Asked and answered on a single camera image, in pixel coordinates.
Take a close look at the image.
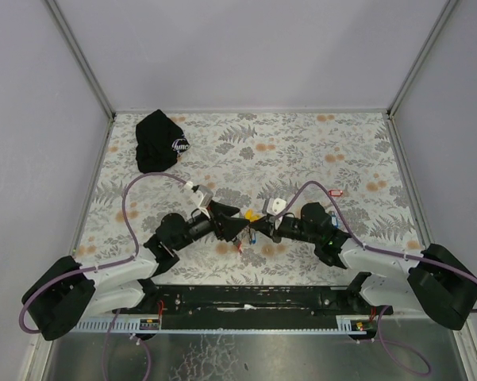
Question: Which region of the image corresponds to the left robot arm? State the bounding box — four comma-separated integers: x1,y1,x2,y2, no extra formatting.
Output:
19,202,250,341

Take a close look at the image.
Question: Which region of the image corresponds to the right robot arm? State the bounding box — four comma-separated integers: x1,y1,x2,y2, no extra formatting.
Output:
251,202,477,330

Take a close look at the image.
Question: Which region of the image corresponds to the yellow key tag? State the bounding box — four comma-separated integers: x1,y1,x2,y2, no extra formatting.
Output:
244,210,262,222

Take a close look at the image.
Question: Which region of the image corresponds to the blue key tag right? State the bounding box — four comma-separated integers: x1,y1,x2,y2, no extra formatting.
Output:
329,211,339,228

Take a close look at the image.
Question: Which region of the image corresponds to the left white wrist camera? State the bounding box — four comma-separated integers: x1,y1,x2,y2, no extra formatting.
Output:
183,181,213,209

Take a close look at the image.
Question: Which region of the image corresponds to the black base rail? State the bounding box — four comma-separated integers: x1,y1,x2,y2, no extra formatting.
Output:
110,283,394,330

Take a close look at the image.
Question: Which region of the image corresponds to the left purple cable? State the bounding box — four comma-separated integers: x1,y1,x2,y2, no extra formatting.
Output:
18,171,195,381

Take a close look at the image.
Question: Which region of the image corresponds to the purple cable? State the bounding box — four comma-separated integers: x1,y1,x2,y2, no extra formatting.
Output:
277,180,477,376
18,171,195,381

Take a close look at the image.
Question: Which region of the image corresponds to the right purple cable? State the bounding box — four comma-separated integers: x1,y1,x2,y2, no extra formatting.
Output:
277,180,477,376

